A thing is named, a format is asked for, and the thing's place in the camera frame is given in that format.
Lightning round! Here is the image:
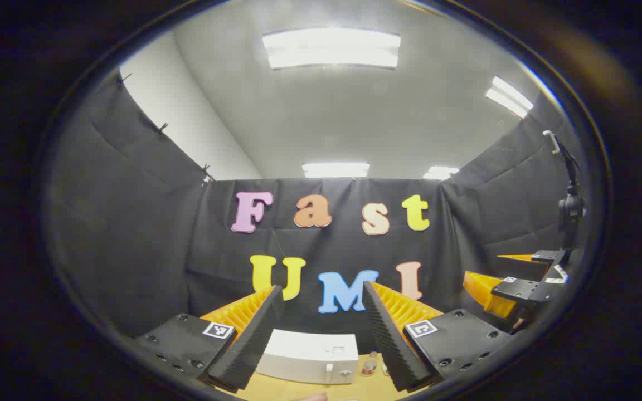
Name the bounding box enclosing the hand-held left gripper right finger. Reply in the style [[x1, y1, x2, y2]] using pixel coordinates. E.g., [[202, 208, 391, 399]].
[[361, 280, 517, 393]]

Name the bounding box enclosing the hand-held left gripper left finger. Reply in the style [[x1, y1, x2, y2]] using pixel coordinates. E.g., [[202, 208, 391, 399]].
[[132, 285, 285, 393]]

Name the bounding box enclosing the white microwave oven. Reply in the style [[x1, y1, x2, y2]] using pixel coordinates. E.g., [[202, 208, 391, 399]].
[[255, 329, 359, 385]]

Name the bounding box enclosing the long ceiling light panel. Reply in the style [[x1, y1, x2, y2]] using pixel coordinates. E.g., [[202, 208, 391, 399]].
[[262, 28, 401, 70], [485, 75, 534, 119], [301, 162, 371, 179], [422, 165, 460, 180]]

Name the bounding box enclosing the black backdrop cloth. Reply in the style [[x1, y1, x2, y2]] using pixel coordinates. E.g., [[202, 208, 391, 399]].
[[48, 70, 595, 357]]

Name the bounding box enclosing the black tripod with camera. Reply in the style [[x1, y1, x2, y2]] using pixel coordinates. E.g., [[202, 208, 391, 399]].
[[542, 130, 587, 251]]

